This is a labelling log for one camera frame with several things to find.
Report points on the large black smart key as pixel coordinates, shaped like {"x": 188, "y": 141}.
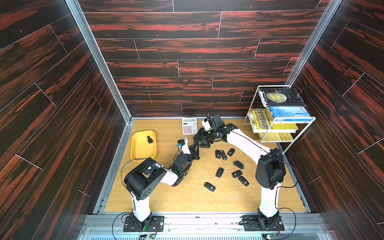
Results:
{"x": 205, "y": 145}

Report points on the blue book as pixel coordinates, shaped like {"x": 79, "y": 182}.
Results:
{"x": 289, "y": 114}

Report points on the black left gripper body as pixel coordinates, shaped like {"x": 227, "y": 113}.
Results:
{"x": 194, "y": 156}

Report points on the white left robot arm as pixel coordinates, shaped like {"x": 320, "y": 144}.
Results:
{"x": 142, "y": 180}

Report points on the black car key centre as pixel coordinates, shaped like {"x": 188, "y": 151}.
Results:
{"x": 219, "y": 172}

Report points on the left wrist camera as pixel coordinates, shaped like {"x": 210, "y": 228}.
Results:
{"x": 183, "y": 145}

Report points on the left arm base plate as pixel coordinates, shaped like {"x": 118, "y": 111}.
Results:
{"x": 150, "y": 224}

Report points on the black chrome Mercedes car key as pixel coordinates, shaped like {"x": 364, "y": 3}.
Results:
{"x": 150, "y": 140}

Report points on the black VW car key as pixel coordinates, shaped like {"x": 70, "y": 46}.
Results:
{"x": 217, "y": 154}

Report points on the small black car key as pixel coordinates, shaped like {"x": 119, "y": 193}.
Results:
{"x": 231, "y": 152}

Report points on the black car key front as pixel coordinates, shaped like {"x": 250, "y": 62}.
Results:
{"x": 209, "y": 186}

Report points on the black car key right upper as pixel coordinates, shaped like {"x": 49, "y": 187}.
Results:
{"x": 239, "y": 165}

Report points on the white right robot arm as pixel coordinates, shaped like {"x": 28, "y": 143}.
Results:
{"x": 270, "y": 164}

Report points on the yellow plastic storage box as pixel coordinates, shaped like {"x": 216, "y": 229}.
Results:
{"x": 140, "y": 148}

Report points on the black chrome button key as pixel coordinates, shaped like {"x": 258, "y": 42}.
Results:
{"x": 223, "y": 155}

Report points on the black car key right middle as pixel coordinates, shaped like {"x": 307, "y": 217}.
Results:
{"x": 237, "y": 173}

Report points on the yellow book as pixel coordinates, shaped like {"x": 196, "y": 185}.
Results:
{"x": 261, "y": 120}

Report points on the black book gold emblem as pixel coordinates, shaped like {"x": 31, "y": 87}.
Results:
{"x": 280, "y": 97}

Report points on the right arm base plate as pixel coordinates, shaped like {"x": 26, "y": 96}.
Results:
{"x": 256, "y": 223}

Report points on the white calculator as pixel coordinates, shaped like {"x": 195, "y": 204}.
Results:
{"x": 189, "y": 126}

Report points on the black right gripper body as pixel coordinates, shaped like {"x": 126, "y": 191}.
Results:
{"x": 210, "y": 135}

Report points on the black car key right lower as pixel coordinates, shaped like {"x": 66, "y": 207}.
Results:
{"x": 243, "y": 181}

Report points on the white metal shelf rack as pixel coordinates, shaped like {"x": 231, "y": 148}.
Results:
{"x": 289, "y": 138}

